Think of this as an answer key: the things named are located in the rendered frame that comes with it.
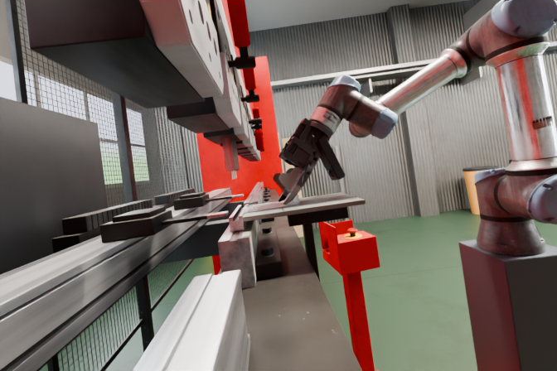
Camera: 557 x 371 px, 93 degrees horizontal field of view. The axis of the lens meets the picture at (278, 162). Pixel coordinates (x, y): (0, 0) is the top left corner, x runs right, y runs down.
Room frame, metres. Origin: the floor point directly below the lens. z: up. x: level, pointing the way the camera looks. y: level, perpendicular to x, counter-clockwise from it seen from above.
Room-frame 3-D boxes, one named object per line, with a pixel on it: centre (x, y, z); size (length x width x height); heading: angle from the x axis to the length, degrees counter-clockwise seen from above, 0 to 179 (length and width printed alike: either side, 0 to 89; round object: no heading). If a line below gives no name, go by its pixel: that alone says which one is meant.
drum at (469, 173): (3.98, -3.00, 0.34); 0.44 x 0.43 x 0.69; 89
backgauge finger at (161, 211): (0.62, 0.27, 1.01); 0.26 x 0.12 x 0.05; 93
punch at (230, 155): (0.64, 0.11, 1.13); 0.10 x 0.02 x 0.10; 3
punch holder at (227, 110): (0.41, 0.10, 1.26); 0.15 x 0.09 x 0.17; 3
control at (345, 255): (1.10, -0.24, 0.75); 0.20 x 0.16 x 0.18; 10
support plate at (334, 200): (0.65, -0.04, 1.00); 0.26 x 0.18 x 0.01; 93
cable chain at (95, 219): (0.83, 0.52, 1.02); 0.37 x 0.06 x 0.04; 3
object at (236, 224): (0.67, 0.11, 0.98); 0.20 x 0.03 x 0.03; 3
